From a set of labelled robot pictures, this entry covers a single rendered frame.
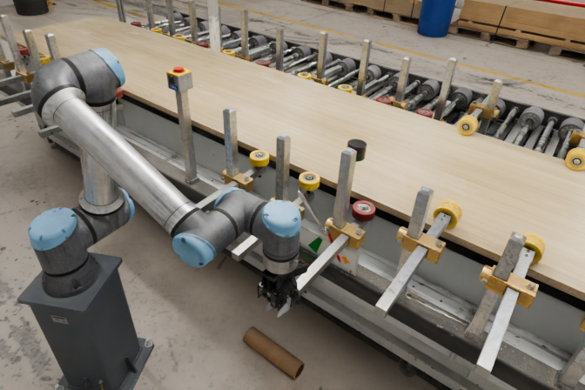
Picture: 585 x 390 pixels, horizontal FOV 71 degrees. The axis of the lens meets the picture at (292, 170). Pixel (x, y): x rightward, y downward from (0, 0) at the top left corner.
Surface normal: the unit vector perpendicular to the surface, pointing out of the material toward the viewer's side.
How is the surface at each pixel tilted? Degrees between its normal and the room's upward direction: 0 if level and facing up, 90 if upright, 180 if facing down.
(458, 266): 90
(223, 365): 0
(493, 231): 0
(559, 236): 0
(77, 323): 90
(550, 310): 90
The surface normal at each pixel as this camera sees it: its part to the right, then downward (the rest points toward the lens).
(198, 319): 0.04, -0.83
